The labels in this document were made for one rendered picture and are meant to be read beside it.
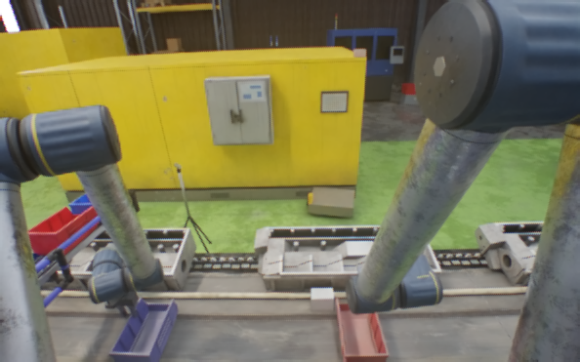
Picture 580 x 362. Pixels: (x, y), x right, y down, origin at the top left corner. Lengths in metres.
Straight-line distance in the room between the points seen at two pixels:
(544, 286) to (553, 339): 0.09
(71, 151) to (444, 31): 0.74
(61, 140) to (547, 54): 0.83
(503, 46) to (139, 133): 4.10
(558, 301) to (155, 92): 3.87
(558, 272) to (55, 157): 0.97
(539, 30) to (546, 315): 0.45
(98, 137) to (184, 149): 3.33
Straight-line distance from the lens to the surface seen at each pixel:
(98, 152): 0.80
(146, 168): 4.42
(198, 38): 13.28
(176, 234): 2.12
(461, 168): 0.47
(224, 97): 3.50
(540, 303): 0.65
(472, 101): 0.35
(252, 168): 3.97
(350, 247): 1.84
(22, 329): 0.80
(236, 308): 1.84
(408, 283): 0.97
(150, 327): 1.91
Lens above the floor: 2.15
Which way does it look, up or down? 28 degrees down
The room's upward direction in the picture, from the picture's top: 2 degrees counter-clockwise
